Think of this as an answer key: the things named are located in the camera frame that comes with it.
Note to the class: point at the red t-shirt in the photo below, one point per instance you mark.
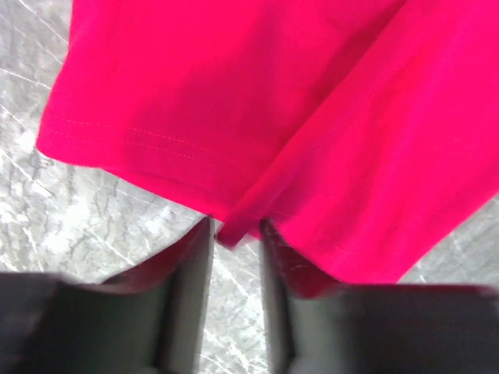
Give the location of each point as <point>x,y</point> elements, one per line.
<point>365,130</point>

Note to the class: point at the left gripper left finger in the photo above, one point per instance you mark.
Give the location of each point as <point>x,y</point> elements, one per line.
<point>167,296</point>

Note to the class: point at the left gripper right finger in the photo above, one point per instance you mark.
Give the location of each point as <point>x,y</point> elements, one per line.
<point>287,278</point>

